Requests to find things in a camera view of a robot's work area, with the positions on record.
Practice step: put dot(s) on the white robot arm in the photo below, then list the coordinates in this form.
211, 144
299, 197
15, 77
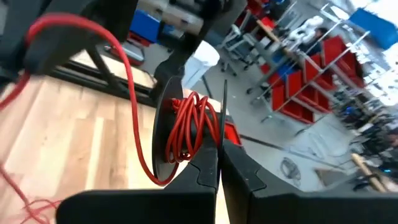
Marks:
303, 31

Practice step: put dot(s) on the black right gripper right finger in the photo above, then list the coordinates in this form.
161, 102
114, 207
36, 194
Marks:
280, 208

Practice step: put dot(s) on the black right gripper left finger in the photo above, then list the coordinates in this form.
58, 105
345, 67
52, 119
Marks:
174, 205

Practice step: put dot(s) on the wooden pole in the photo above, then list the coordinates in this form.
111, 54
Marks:
367, 171

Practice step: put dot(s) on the red shelf bin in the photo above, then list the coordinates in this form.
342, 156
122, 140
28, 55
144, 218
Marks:
314, 71
339, 53
298, 88
283, 99

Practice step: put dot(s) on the grey office chair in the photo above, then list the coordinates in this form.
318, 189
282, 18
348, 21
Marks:
233, 40

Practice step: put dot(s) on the blue plastic bin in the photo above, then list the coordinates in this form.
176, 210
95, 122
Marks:
376, 28

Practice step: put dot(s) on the blue plastic crate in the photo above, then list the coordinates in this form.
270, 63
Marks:
146, 25

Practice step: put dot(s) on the metal shelf rack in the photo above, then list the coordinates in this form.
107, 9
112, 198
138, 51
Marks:
311, 74

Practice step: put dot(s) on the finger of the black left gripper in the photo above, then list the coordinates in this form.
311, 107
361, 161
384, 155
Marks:
68, 43

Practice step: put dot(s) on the red plastic bin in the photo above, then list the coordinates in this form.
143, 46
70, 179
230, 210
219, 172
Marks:
231, 133

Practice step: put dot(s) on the black aluminium table frame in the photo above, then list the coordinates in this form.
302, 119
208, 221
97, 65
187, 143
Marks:
93, 79

